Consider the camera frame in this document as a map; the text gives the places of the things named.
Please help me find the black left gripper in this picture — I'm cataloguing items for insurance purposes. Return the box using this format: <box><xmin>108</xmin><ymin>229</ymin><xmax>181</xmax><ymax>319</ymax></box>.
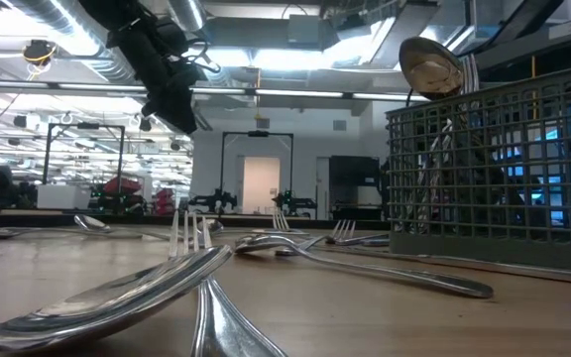
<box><xmin>115</xmin><ymin>21</ymin><xmax>204</xmax><ymax>136</ymax></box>

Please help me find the red equipment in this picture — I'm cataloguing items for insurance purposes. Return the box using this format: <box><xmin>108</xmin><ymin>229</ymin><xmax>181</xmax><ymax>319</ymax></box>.
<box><xmin>154</xmin><ymin>186</ymin><xmax>176</xmax><ymax>215</ymax></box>
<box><xmin>101</xmin><ymin>177</ymin><xmax>144</xmax><ymax>199</ymax></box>

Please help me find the long ceiling light strip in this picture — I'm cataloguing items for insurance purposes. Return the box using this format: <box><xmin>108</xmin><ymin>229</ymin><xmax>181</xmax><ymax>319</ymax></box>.
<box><xmin>0</xmin><ymin>80</ymin><xmax>433</xmax><ymax>103</ymax></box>

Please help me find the white box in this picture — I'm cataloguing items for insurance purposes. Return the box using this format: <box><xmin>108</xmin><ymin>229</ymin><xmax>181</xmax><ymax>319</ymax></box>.
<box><xmin>36</xmin><ymin>183</ymin><xmax>91</xmax><ymax>211</ymax></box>

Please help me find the grey ceiling box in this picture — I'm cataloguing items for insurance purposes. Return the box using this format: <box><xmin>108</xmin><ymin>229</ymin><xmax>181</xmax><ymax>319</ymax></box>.
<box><xmin>286</xmin><ymin>13</ymin><xmax>322</xmax><ymax>47</ymax></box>

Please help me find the black cabinet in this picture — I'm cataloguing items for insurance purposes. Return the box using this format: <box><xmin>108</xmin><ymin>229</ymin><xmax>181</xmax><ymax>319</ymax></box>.
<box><xmin>328</xmin><ymin>155</ymin><xmax>382</xmax><ymax>221</ymax></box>

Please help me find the grey mesh cutlery caddy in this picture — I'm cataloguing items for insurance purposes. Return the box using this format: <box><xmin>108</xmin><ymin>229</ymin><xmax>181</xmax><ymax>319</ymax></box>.
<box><xmin>386</xmin><ymin>63</ymin><xmax>571</xmax><ymax>274</ymax></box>

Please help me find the black gantry frame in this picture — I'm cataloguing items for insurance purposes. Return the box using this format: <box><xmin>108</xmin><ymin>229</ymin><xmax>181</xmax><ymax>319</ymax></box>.
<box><xmin>42</xmin><ymin>122</ymin><xmax>126</xmax><ymax>189</ymax></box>
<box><xmin>219</xmin><ymin>130</ymin><xmax>295</xmax><ymax>215</ymax></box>

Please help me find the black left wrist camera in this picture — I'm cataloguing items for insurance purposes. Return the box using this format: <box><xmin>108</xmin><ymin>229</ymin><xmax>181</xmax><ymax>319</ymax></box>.
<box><xmin>155</xmin><ymin>16</ymin><xmax>191</xmax><ymax>59</ymax></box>

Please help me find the silver ventilation duct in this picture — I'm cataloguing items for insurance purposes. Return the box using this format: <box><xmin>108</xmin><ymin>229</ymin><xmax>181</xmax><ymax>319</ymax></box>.
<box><xmin>5</xmin><ymin>0</ymin><xmax>138</xmax><ymax>85</ymax></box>
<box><xmin>166</xmin><ymin>0</ymin><xmax>208</xmax><ymax>32</ymax></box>

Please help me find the black reel yellow cord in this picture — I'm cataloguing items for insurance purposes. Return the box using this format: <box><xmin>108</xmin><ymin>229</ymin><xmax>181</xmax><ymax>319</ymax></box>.
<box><xmin>21</xmin><ymin>39</ymin><xmax>57</xmax><ymax>68</ymax></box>

